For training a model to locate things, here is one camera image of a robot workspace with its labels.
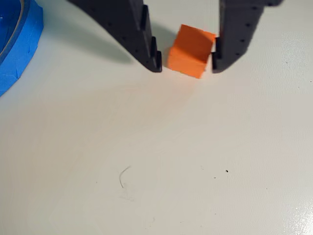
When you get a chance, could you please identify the blue tape roll bin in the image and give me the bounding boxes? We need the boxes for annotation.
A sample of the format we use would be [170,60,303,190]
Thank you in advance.
[0,0,44,98]

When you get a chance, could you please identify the small cube block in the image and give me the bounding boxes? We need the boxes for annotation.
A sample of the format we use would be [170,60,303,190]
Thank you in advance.
[167,23,217,79]

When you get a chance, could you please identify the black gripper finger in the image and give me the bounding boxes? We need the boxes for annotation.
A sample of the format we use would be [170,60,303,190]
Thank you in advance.
[67,0,163,73]
[211,0,284,74]

